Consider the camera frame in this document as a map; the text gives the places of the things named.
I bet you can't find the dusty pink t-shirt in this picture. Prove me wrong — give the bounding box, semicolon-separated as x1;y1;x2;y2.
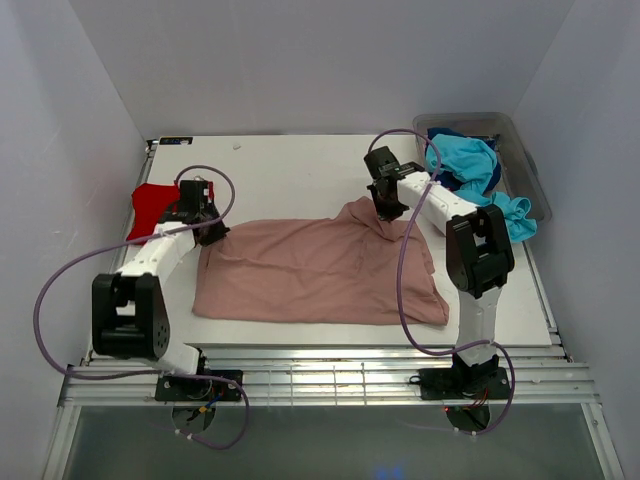
192;197;449;327

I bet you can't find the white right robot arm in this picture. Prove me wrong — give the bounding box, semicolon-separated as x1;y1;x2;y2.
364;147;515;402

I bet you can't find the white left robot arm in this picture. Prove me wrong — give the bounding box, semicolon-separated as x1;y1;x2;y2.
92;179;229;400

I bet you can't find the folded red t-shirt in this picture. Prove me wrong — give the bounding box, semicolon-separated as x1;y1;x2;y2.
126;180;219;245

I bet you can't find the turquoise t-shirt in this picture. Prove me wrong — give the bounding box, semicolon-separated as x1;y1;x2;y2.
425;128;538;243

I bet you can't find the blue label sticker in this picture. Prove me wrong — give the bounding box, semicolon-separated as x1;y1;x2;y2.
158;136;193;146

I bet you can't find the clear plastic bin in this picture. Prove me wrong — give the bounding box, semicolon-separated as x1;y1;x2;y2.
413;112;552;225

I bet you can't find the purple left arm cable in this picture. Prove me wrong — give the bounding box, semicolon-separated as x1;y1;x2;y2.
32;164;250;450

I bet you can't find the aluminium extrusion frame rail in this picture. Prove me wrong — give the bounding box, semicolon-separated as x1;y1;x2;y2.
59;344;600;407

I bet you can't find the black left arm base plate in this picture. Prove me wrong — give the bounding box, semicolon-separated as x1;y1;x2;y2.
154;376;241;403

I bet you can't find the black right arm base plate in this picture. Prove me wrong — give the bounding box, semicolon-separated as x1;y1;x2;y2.
409;367;511;400

